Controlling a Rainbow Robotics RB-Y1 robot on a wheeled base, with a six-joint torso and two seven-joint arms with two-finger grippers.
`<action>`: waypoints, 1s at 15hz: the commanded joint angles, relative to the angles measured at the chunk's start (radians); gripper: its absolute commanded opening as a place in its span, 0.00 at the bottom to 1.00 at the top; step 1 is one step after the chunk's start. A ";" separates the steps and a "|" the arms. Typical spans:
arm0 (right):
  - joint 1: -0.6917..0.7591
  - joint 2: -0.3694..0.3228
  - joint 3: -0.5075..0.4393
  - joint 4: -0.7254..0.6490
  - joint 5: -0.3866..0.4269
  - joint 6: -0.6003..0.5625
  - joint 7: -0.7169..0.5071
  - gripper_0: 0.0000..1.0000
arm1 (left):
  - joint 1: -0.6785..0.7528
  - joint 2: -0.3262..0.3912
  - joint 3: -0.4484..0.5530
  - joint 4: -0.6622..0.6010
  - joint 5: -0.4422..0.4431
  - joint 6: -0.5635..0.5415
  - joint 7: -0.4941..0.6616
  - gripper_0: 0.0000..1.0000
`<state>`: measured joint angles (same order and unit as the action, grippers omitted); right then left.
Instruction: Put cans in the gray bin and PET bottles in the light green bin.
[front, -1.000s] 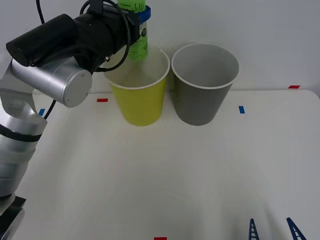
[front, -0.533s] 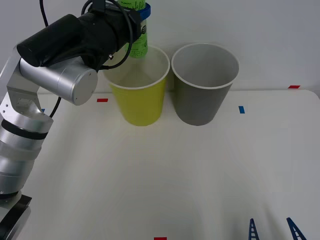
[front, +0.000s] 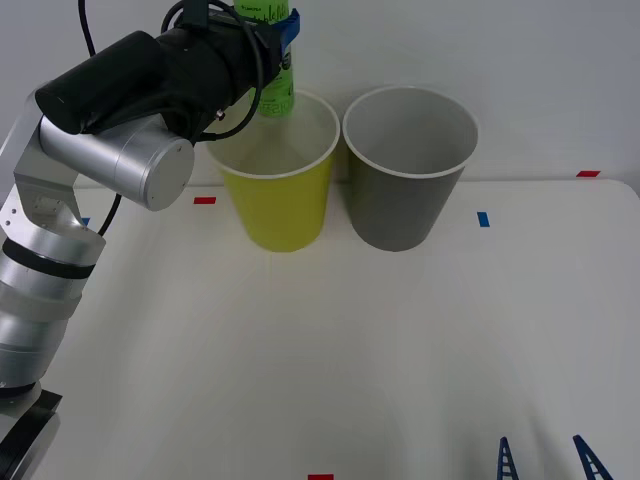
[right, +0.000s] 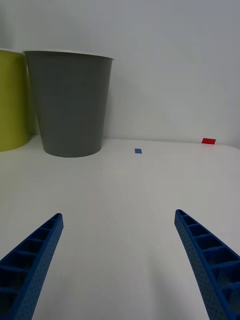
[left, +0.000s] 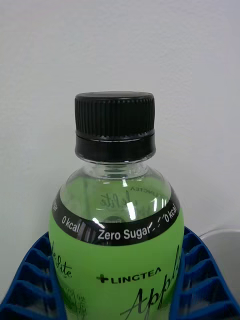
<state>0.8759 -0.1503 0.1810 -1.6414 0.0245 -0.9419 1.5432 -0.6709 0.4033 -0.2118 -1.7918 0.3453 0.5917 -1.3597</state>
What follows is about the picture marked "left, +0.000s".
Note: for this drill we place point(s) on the green bottle with black cap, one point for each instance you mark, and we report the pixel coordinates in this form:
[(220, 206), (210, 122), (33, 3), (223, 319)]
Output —
[(115, 225)]

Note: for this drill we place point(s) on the grey plastic waste bin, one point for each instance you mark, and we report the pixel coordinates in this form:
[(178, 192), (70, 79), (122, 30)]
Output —
[(222, 247)]

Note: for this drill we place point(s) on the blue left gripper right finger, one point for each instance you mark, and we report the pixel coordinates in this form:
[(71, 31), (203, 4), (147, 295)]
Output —
[(202, 277)]

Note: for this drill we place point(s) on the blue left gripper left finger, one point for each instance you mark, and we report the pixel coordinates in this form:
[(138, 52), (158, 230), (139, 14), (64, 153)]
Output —
[(27, 280)]

